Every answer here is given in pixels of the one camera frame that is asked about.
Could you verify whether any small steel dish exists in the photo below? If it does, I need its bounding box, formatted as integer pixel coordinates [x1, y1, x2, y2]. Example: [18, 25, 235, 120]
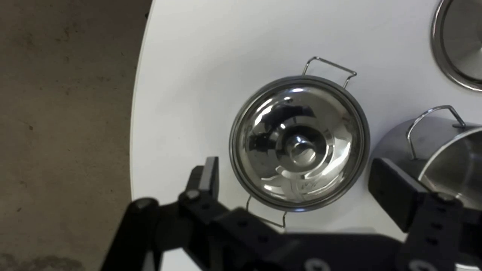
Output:
[429, 0, 482, 96]

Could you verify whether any tall small steel pot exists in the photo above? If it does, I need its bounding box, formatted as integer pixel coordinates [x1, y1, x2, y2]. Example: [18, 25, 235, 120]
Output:
[374, 105, 482, 211]

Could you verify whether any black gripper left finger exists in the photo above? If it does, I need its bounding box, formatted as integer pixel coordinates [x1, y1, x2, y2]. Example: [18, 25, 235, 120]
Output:
[101, 156, 283, 271]

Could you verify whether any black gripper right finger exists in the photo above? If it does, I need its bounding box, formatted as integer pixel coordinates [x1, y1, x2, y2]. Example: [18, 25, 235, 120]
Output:
[368, 157, 482, 271]

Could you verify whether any shallow small steel pot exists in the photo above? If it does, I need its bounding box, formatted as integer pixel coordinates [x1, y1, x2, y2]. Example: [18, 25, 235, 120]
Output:
[228, 55, 372, 231]

